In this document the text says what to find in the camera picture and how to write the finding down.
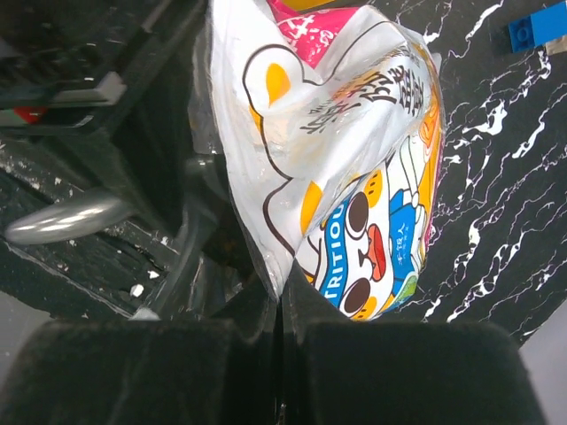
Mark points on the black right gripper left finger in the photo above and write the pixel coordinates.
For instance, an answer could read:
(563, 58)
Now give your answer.
(215, 371)

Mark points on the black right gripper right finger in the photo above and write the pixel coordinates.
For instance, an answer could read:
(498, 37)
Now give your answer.
(338, 371)

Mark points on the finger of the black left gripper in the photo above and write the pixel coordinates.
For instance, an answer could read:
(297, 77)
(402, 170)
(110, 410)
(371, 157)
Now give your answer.
(98, 90)

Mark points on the silver metal scoop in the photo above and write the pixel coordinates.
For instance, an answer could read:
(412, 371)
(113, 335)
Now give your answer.
(87, 213)

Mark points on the pink white pet food bag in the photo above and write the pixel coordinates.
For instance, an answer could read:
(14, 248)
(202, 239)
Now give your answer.
(331, 123)

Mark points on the blue toy brick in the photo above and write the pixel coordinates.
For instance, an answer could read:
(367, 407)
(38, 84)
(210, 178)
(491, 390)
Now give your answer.
(537, 28)

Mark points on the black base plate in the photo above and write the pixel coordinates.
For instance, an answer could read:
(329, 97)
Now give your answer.
(135, 270)

